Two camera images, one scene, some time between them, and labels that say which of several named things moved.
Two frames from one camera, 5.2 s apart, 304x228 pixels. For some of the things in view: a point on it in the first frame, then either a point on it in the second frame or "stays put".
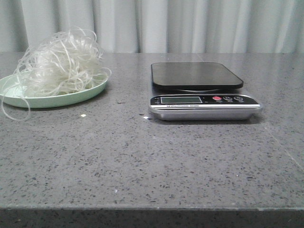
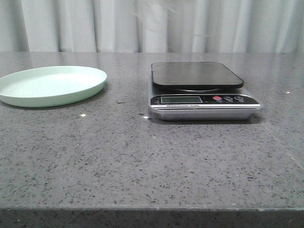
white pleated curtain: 159,26 stays put
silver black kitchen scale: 198,99 stays put
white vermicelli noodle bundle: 68,63 -> 152,25
